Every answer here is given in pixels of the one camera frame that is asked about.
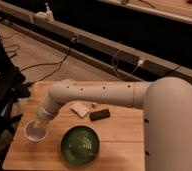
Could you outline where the black floor cable left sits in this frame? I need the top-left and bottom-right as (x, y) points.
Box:
(19, 37), (77, 83)

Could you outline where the black rectangular block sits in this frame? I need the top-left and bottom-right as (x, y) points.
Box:
(90, 109), (110, 121)

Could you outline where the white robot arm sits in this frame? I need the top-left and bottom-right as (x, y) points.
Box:
(37, 77), (192, 171)

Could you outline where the long metal rail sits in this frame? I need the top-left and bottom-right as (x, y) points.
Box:
(0, 0), (192, 84)

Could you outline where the black chair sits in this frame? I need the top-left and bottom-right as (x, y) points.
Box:
(0, 40), (30, 171)

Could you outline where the white ceramic cup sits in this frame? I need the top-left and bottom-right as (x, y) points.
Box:
(24, 120), (49, 142)

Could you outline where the white object on rail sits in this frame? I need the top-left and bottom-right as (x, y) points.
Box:
(34, 3), (54, 22)

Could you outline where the green ceramic bowl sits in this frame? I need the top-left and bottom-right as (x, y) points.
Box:
(61, 125), (100, 166)

